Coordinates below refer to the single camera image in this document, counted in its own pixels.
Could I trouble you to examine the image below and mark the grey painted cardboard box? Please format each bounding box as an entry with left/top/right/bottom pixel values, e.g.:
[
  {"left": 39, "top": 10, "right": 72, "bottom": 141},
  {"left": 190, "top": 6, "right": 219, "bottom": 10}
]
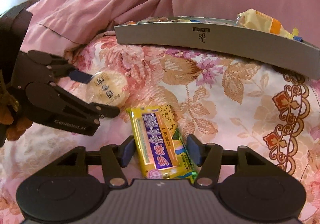
[{"left": 114, "top": 16, "right": 319, "bottom": 80}]

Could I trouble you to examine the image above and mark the round rice cracker packet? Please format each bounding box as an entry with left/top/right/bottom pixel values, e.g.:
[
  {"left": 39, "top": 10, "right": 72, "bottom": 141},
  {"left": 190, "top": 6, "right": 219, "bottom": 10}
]
[{"left": 86, "top": 70, "right": 130, "bottom": 107}]

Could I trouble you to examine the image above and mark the floral pink bed cover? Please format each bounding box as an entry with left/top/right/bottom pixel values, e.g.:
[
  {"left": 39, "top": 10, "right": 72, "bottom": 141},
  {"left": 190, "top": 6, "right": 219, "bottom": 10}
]
[{"left": 1, "top": 36, "right": 319, "bottom": 223}]

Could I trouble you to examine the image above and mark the cream orange snack packet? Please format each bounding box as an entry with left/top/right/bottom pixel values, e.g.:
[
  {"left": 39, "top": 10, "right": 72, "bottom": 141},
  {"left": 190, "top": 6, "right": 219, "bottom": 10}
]
[{"left": 236, "top": 9, "right": 299, "bottom": 39}]

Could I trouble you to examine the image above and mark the yellow purple biscuit packet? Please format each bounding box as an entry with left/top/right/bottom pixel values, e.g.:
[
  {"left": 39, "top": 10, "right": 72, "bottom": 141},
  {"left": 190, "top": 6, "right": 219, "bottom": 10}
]
[{"left": 126, "top": 104, "right": 197, "bottom": 182}]

